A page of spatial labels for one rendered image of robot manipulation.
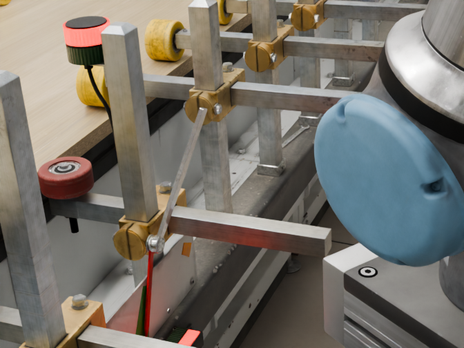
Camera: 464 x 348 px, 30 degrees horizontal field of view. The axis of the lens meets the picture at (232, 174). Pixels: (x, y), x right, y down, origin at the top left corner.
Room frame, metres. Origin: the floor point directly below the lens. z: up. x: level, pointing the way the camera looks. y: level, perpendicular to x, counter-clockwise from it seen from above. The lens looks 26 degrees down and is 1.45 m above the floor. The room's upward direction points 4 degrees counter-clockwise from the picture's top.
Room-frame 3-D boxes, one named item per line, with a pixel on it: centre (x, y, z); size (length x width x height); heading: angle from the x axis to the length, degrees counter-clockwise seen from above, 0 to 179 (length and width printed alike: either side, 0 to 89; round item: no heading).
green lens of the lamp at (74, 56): (1.09, 0.17, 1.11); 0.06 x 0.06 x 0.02
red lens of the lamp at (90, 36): (1.09, 0.17, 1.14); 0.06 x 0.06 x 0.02
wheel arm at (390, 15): (1.78, -0.21, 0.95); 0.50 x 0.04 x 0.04; 65
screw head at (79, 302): (0.91, 0.20, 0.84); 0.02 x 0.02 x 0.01
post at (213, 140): (1.30, 0.03, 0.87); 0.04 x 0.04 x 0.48; 65
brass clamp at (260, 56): (1.55, -0.09, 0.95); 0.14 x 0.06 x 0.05; 155
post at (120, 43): (1.07, 0.13, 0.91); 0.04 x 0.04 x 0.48; 65
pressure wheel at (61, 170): (1.17, 0.25, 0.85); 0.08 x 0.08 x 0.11
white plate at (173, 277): (1.03, 0.12, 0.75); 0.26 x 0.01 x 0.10; 155
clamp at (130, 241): (1.09, 0.12, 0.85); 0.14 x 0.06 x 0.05; 155
